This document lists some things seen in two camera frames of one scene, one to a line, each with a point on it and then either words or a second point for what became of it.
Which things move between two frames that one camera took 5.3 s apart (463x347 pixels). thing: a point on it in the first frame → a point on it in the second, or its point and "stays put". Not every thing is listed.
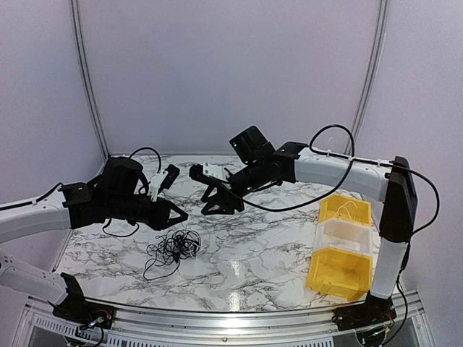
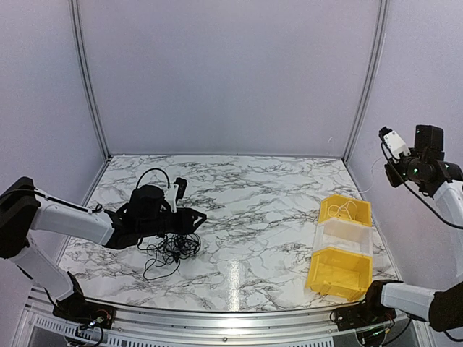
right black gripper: x=226 y=202 → x=395 y=179
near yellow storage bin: x=339 y=273 stays put
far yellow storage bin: x=345 y=207 stays put
